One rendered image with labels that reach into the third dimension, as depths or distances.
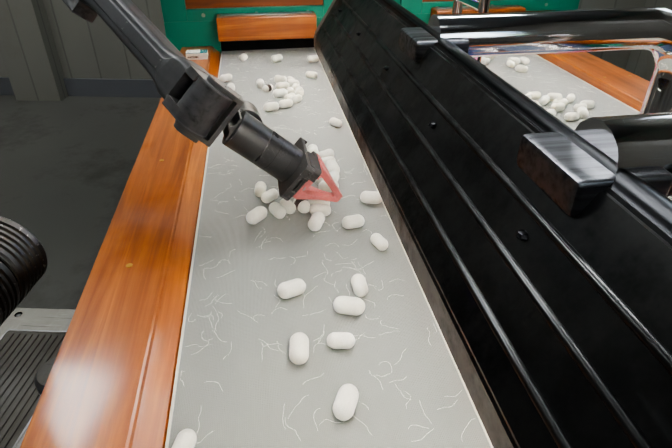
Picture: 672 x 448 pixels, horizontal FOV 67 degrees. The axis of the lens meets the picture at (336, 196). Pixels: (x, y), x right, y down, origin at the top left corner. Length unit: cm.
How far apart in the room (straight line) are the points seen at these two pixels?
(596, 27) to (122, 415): 49
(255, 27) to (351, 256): 104
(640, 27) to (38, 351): 100
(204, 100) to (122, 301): 27
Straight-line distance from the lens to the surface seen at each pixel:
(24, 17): 374
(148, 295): 65
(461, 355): 17
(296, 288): 64
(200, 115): 70
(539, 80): 151
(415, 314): 63
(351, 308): 61
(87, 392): 57
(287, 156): 73
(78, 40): 375
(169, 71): 75
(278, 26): 162
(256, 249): 73
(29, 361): 107
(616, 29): 33
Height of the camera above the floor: 118
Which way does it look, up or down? 31 degrees down
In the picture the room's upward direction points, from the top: straight up
